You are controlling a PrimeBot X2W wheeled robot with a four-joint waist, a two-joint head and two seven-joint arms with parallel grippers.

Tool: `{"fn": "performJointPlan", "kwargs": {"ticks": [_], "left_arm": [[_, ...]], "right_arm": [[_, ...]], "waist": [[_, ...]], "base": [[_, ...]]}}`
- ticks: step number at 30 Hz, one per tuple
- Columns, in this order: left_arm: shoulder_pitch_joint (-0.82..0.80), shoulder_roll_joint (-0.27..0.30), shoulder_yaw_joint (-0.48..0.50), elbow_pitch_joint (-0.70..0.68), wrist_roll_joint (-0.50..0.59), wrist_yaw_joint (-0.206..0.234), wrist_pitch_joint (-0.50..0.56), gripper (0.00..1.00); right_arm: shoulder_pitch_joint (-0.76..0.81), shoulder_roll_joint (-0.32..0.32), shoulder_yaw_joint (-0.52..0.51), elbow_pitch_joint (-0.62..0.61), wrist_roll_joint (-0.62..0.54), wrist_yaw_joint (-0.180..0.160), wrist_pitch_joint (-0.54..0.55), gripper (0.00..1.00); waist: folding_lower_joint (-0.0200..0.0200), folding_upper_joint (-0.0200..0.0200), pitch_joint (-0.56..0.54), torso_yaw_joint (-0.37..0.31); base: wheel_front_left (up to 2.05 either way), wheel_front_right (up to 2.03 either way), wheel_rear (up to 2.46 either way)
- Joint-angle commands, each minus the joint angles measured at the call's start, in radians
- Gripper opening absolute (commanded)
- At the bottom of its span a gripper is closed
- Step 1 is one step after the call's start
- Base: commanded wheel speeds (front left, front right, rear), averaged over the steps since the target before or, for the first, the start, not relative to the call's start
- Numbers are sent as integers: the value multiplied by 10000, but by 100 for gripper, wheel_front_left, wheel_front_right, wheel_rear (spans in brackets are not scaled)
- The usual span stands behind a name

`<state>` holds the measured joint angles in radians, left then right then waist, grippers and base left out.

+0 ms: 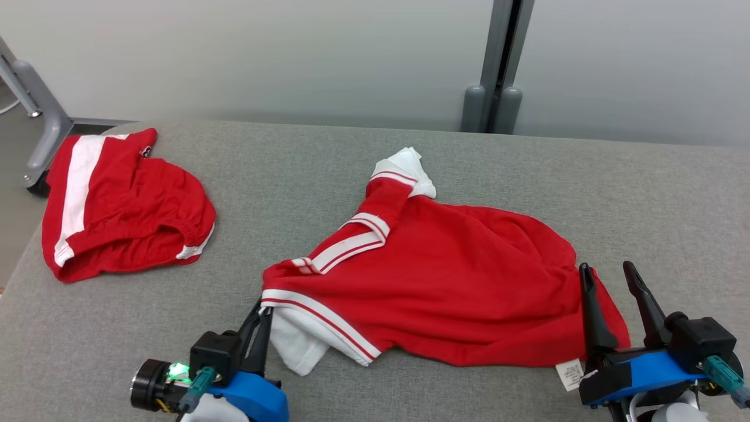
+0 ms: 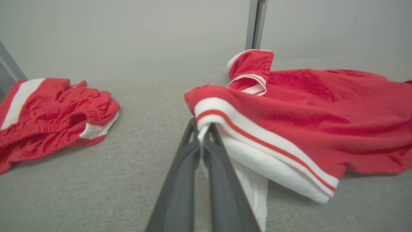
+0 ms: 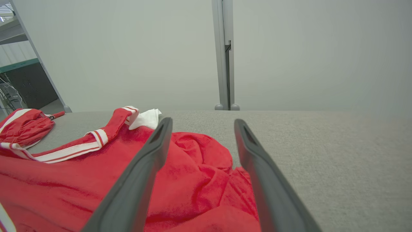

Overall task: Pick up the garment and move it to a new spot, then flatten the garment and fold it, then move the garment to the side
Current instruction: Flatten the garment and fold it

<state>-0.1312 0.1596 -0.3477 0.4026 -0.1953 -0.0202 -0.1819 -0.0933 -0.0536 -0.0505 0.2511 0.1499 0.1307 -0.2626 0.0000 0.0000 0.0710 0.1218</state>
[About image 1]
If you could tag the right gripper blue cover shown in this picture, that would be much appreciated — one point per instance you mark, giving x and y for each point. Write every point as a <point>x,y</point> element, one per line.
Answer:
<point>650,372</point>

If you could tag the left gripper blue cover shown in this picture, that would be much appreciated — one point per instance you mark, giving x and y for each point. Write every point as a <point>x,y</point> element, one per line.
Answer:
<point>258,398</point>

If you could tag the red jersey with number 23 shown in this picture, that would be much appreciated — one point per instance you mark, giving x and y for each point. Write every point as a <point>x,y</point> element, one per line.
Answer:
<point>457,275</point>

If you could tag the red shorts with white stripe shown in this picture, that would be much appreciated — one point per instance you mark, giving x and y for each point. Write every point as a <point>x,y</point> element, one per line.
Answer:
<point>135,211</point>

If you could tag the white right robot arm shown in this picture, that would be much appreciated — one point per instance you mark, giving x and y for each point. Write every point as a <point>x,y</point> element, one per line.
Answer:
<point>674,413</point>

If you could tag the grey wheeled stand leg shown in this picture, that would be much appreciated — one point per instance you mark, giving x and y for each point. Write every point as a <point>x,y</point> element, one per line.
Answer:
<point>50,123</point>

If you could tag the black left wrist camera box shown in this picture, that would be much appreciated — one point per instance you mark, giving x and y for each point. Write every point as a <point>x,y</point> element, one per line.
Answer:
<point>214,354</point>

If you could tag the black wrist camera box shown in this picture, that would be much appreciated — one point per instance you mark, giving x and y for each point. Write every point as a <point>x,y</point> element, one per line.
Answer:
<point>703,340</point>
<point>214,354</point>

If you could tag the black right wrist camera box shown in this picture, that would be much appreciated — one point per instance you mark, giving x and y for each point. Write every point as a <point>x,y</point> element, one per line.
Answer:
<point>703,340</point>

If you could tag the grey metal partition post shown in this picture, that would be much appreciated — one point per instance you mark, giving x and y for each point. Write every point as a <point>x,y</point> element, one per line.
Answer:
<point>498,58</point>

